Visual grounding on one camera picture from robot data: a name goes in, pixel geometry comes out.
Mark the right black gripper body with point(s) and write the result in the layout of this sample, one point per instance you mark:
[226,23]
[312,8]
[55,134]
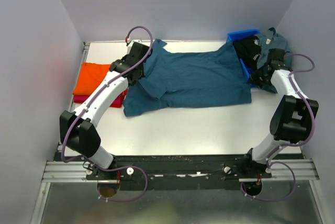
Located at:
[257,77]

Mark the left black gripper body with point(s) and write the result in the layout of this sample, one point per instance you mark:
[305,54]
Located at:
[141,75]

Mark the black t shirt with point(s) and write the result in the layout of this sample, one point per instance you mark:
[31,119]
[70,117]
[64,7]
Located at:
[248,49]

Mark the orange t shirt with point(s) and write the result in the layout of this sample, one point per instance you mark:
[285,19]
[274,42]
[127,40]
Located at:
[90,77]

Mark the grey blue t shirt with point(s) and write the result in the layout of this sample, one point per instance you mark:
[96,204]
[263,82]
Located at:
[272,40]

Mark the teal blue t shirt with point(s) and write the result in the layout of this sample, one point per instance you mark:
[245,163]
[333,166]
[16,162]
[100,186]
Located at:
[188,80]

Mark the pink t shirt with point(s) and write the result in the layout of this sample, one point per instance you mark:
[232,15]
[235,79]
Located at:
[117,103]

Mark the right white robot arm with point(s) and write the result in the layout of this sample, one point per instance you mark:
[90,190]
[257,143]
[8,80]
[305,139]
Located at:
[293,122]

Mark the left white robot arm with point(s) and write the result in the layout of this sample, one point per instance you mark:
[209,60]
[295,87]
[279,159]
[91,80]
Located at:
[78,128]

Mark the blue plastic bin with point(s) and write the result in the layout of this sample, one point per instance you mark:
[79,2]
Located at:
[237,35]

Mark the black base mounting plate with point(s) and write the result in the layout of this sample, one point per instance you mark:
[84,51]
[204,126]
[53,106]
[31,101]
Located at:
[193,172]

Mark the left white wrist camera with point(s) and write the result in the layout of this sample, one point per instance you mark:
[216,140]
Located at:
[130,42]

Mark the aluminium frame rail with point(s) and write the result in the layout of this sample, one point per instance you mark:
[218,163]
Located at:
[56,172]

